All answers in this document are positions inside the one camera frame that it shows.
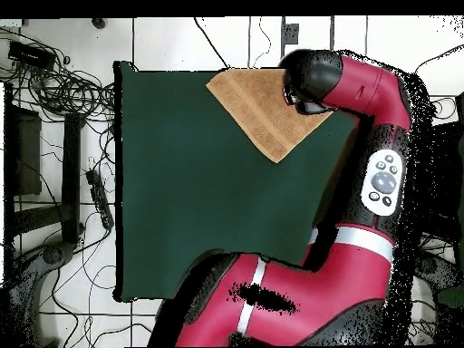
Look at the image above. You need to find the tan terry towel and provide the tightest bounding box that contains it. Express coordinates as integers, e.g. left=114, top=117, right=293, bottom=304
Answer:
left=205, top=67, right=334, bottom=164

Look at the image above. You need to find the dark flat panel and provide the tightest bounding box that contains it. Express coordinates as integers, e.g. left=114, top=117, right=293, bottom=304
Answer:
left=427, top=121, right=464, bottom=233
left=13, top=106, right=44, bottom=197

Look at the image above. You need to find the dark grey square plate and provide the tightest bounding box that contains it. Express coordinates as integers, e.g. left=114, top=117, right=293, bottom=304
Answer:
left=282, top=23, right=301, bottom=45

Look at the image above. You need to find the dark green table cloth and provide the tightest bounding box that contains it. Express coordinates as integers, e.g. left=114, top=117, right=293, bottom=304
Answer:
left=112, top=60, right=361, bottom=304

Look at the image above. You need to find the black power strip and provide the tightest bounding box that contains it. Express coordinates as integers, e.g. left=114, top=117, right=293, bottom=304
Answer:
left=85, top=169, right=116, bottom=231

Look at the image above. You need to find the black electronics box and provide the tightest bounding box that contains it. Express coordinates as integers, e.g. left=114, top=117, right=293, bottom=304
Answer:
left=7, top=40, right=58, bottom=71

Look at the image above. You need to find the dark stand foot with knob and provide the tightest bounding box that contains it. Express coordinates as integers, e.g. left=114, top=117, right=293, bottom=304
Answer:
left=8, top=240, right=77, bottom=347

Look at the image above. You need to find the grey square floor frame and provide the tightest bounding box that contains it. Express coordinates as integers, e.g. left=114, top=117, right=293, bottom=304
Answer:
left=279, top=15, right=335, bottom=55

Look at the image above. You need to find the black power adapter with cable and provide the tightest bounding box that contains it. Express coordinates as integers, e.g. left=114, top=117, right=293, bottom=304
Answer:
left=414, top=43, right=464, bottom=73

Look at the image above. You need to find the black metal frame stand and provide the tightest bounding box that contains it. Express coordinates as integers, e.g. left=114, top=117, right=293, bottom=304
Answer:
left=2, top=82, right=87, bottom=251

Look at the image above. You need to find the black cable tangle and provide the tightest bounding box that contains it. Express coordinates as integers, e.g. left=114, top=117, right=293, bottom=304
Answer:
left=0, top=28, right=117, bottom=124

